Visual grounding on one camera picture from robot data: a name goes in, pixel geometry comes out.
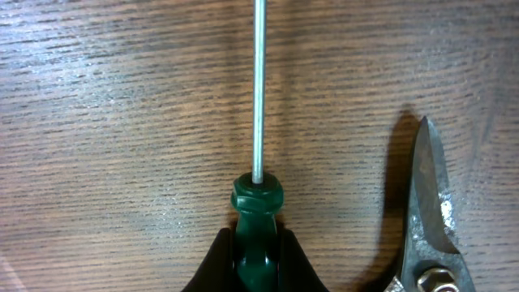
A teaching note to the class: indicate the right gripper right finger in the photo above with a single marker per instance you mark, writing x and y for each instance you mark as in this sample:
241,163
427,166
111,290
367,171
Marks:
295,273

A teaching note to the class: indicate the green handled screwdriver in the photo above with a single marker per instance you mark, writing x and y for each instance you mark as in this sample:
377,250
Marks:
258,195

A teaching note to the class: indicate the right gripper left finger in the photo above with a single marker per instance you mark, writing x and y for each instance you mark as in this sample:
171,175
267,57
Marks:
216,272

